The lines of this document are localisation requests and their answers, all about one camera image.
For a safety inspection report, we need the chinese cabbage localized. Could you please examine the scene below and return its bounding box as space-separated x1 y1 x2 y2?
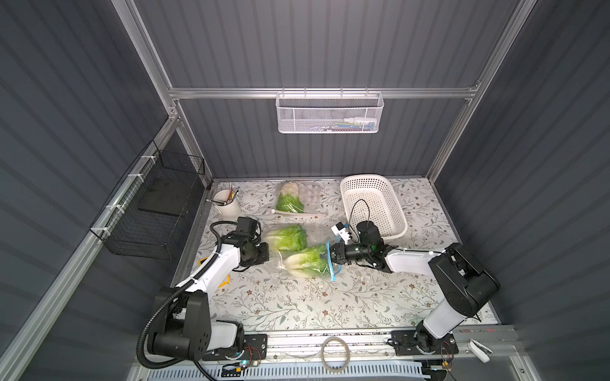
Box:
276 182 304 214
263 225 308 253
284 244 330 278

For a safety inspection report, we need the clear zip-top bag blue seal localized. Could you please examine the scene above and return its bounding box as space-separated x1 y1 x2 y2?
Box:
263 224 342 281

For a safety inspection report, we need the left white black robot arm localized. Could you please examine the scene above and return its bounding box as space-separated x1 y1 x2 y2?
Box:
136 217 269 370

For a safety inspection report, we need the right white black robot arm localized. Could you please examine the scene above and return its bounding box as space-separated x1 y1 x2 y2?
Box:
327 221 500 353

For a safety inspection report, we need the clear zip-top bag white seal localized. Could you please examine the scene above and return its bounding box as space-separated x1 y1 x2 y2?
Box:
271 180 328 222

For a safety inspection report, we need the yellow calculator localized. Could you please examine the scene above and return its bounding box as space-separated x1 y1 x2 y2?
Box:
199 257 231 289

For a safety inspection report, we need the white plastic perforated basket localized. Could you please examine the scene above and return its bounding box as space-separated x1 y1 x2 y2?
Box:
340 174 408 240

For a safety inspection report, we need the white pen holder cup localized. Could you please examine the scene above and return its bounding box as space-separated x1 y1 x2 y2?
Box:
211 188 241 220

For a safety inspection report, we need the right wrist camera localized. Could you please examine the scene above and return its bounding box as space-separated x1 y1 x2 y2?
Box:
331 222 352 244

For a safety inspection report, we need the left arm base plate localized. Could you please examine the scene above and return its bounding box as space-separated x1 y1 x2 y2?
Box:
202 334 268 361

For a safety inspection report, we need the beige tape ring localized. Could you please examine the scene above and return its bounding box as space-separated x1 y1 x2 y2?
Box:
320 336 352 372

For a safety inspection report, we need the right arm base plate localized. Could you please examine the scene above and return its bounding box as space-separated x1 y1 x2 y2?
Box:
387 329 459 357

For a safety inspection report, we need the black wire side basket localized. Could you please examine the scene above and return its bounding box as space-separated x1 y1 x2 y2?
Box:
90 144 206 260

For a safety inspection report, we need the white wire wall basket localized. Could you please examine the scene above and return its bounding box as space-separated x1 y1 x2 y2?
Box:
275 91 384 134

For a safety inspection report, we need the white clip on rail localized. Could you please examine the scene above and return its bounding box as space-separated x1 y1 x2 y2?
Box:
468 339 493 364

